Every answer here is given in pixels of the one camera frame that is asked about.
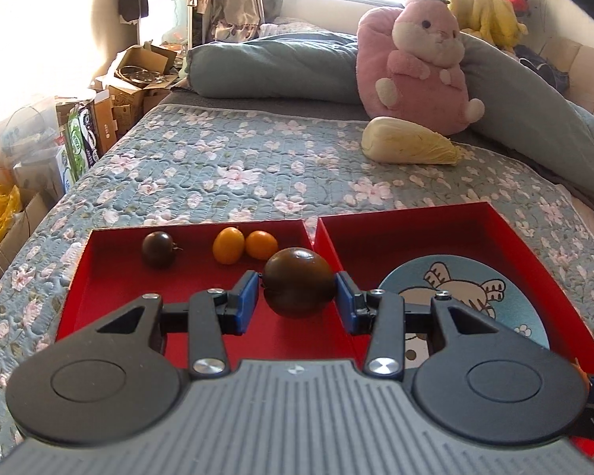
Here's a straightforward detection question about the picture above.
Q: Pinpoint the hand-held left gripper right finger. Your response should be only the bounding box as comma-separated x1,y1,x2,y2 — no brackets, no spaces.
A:
335,272,498,378

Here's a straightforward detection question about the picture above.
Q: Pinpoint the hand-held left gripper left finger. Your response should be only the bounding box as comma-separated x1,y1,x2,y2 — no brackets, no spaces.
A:
95,271,259,376

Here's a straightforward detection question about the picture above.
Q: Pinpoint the large dark tomato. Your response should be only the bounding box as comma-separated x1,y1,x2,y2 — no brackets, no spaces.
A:
263,247,333,319

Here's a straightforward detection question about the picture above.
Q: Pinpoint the red box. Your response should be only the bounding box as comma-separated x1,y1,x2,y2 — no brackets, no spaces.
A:
56,220,363,372
314,201,594,377

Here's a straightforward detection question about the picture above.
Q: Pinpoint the orange kumquat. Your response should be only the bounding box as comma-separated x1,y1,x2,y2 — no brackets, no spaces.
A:
245,230,279,261
212,226,245,264

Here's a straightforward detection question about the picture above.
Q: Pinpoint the small dark tomato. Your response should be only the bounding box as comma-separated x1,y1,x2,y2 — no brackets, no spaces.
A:
141,231,183,270

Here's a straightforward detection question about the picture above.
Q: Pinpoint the blue cartoon print plate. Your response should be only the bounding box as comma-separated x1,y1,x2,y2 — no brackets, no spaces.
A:
377,256,550,372

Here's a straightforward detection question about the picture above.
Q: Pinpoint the napa cabbage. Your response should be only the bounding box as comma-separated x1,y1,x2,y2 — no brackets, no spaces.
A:
361,117,469,166

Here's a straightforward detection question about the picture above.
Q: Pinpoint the brown cardboard box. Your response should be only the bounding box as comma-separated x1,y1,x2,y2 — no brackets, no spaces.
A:
94,85,145,155

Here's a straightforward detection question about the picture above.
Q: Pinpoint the grey-blue duvet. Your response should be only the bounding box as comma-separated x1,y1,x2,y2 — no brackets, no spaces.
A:
185,31,594,211

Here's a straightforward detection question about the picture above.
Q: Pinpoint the green and white carton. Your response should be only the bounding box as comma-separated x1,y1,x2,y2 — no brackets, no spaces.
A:
63,103,101,170

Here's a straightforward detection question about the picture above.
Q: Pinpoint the pink plush rabbit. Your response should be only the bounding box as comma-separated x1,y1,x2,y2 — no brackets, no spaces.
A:
356,0,486,135

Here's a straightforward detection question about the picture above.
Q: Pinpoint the open cardboard box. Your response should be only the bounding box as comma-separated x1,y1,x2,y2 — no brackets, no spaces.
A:
113,41,180,91

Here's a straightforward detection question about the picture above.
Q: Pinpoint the clear plastic container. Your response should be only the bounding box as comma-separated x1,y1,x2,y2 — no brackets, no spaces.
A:
0,94,66,171

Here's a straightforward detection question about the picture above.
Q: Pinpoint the floral curtain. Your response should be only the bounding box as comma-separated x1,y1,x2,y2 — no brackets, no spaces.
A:
188,0,284,44

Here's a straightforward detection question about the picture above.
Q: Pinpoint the beige padded headboard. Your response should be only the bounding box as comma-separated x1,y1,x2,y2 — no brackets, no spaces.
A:
539,34,594,127

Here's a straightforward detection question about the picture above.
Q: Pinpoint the yellow plush toy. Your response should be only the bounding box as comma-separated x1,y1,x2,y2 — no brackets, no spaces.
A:
443,0,529,51

